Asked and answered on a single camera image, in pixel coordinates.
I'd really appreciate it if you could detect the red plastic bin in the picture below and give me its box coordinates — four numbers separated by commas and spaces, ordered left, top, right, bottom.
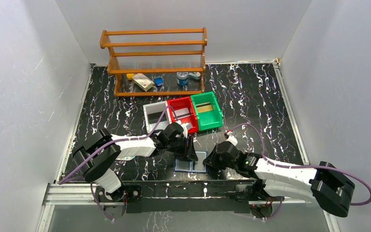
167, 96, 199, 133

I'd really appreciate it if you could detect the blue small cube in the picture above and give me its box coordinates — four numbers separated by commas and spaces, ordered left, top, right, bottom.
154, 76, 164, 87

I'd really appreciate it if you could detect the white plastic bin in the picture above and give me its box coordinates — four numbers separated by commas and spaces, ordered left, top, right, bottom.
143, 101, 172, 133

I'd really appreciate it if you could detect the yellow small object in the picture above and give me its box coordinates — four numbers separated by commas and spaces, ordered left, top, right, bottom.
126, 73, 135, 80

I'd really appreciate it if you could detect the navy blue card holder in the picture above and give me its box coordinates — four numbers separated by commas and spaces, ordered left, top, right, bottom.
174, 151, 209, 174

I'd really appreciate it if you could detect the white card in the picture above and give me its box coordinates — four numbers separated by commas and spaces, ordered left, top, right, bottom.
174, 108, 191, 119

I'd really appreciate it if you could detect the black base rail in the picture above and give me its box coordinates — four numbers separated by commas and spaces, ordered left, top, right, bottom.
92, 180, 289, 219

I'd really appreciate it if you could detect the black card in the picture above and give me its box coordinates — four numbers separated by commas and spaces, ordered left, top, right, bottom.
147, 111, 167, 124

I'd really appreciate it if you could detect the grey tape dispenser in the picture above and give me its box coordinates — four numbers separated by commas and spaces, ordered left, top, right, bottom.
188, 72, 201, 80

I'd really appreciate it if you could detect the wooden shelf rack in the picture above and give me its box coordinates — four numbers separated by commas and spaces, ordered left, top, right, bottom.
100, 27, 208, 97

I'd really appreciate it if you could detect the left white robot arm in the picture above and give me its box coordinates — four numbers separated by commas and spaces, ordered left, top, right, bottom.
71, 122, 198, 202

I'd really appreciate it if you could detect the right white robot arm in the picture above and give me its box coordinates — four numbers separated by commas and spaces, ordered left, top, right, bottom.
203, 136, 355, 218

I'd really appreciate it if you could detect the green plastic bin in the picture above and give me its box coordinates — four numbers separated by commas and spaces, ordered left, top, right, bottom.
190, 92, 223, 131

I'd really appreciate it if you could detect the gold card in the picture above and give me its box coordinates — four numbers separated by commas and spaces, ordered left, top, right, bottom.
197, 103, 213, 114

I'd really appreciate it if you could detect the white red small box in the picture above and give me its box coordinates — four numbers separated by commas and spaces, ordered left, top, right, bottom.
132, 73, 154, 92

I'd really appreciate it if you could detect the blue round tin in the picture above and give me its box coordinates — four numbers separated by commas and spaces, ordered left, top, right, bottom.
176, 72, 189, 87

